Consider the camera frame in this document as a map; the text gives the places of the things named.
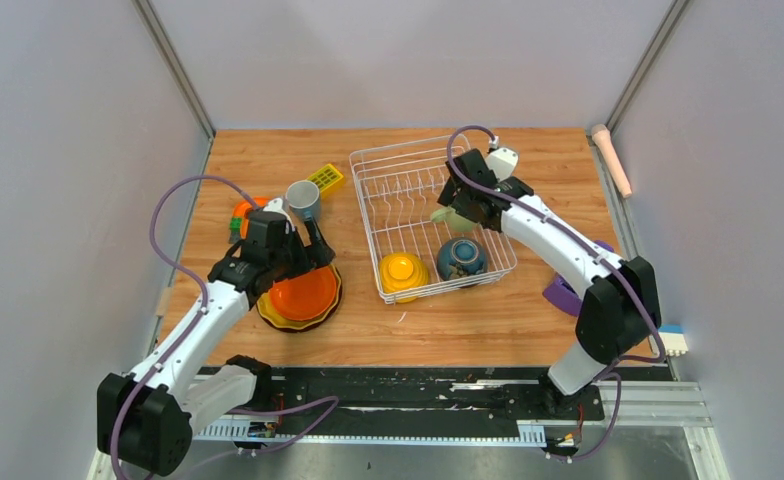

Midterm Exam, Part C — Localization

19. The white wire dish rack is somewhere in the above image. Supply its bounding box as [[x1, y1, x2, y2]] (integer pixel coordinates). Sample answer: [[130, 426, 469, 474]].
[[349, 136, 518, 303]]

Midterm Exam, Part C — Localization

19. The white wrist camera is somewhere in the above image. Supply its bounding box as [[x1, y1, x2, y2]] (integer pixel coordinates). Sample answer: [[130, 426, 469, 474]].
[[262, 197, 294, 231], [485, 136, 519, 181]]

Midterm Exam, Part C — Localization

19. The white blue toy block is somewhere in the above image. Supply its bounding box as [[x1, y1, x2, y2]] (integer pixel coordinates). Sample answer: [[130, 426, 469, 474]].
[[658, 324, 689, 357]]

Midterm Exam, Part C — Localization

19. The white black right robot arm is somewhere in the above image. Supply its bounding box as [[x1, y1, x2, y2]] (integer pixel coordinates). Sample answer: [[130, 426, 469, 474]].
[[439, 149, 661, 418]]

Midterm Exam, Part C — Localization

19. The pink cylinder handle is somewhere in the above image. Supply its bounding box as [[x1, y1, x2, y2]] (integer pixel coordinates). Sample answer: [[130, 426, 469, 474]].
[[590, 124, 633, 198]]

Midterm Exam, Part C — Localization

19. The yellow ribbed bowl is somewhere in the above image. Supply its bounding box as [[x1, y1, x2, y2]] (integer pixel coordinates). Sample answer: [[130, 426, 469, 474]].
[[379, 252, 431, 304]]

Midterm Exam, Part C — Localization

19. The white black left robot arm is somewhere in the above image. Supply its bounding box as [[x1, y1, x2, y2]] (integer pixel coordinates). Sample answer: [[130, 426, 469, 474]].
[[97, 210, 335, 478]]

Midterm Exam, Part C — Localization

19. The dark blue floral bowl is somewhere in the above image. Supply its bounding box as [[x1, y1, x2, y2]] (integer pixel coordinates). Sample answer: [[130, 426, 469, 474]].
[[435, 237, 488, 281]]

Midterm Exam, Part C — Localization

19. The orange plate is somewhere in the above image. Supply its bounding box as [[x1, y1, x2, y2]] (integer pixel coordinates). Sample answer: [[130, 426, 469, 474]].
[[268, 266, 340, 321]]

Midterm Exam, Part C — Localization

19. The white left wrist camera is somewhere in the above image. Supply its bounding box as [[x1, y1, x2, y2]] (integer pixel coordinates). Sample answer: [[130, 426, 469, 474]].
[[262, 197, 294, 231]]

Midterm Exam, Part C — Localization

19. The orange handle toy on pad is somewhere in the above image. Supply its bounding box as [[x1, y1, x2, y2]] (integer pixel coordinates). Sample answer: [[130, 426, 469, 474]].
[[228, 197, 270, 244]]

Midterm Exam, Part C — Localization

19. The light green mug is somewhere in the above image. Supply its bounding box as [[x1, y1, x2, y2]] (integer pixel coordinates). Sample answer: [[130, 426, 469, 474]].
[[430, 206, 478, 233]]

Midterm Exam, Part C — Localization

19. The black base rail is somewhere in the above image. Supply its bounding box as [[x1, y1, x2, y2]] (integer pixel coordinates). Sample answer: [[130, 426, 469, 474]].
[[103, 366, 715, 446]]

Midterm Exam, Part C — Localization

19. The blue dotted mug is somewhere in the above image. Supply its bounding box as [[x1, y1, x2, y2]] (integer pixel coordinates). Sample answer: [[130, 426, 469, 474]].
[[285, 180, 321, 221]]

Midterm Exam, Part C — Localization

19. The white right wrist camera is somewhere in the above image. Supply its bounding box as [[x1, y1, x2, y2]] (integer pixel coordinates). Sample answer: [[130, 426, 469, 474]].
[[485, 136, 519, 181]]

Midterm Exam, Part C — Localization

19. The yellow dotted plate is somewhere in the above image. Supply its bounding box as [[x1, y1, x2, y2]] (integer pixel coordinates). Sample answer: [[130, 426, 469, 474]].
[[255, 265, 343, 333]]

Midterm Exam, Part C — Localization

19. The yellow toy block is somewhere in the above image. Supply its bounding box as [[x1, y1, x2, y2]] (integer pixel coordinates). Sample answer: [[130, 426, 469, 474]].
[[307, 163, 346, 200]]

